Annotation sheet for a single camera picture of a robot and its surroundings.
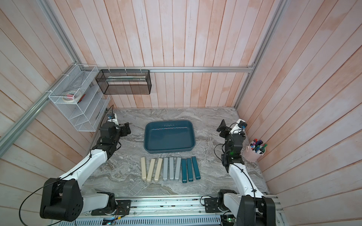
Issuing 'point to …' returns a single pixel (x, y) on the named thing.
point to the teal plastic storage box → (169, 136)
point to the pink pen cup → (254, 150)
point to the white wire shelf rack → (84, 114)
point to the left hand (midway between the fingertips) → (122, 125)
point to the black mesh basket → (125, 82)
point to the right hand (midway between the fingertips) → (229, 121)
